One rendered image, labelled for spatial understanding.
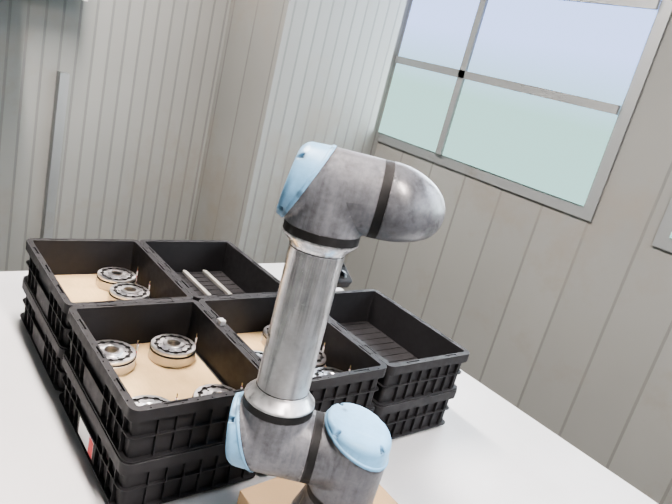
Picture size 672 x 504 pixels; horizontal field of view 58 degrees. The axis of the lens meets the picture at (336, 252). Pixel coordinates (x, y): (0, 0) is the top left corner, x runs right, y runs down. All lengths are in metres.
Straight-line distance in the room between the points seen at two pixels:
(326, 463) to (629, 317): 1.84
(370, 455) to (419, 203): 0.40
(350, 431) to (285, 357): 0.16
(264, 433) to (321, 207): 0.36
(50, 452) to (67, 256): 0.61
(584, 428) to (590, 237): 0.79
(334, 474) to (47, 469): 0.59
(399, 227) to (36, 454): 0.87
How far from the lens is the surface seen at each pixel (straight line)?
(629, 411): 2.70
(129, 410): 1.10
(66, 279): 1.79
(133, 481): 1.20
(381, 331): 1.84
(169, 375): 1.39
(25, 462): 1.35
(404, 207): 0.84
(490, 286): 2.93
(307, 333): 0.91
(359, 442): 0.98
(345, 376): 1.32
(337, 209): 0.83
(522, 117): 2.86
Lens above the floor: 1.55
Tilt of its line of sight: 17 degrees down
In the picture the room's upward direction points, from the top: 14 degrees clockwise
